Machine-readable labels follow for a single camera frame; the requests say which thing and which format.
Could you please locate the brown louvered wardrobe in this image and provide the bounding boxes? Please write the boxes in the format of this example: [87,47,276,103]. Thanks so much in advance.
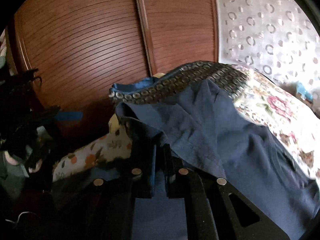
[5,0,219,129]

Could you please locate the black ring patterned cloth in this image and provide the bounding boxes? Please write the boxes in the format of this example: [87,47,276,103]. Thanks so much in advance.
[108,61,248,105]

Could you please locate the circle patterned sheer curtain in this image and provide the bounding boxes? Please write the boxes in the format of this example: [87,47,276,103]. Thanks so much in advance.
[216,0,319,100]

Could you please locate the floral quilt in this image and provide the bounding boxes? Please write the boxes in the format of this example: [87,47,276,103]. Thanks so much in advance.
[234,65,319,182]

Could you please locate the orange fruit print bedsheet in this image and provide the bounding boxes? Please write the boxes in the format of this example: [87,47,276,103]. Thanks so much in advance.
[53,126,132,182]

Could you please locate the tissue box with blue bag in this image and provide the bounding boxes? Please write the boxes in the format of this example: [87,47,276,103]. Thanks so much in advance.
[296,82,313,105]

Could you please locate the navy printed t-shirt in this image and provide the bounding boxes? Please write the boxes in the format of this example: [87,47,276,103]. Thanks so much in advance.
[116,80,319,239]

